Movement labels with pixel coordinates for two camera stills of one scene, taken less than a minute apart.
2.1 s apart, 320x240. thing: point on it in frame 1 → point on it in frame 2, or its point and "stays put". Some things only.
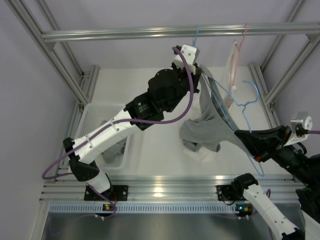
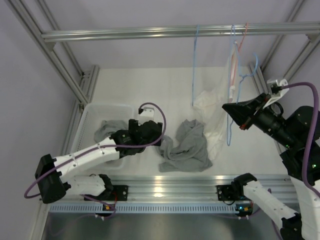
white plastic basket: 94,115 stays put
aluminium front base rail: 167,188 stays put
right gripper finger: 264,142 → 243,112
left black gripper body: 183,85 → 133,125
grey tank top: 214,125 → 190,154
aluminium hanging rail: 286,28 stays put
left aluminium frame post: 83,90 stays put
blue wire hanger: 242,105 → 241,77
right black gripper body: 290,158 → 272,124
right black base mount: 229,193 stays put
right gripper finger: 261,154 → 243,121
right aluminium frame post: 259,71 stays put
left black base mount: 118,193 stays put
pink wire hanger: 235,52 stays put
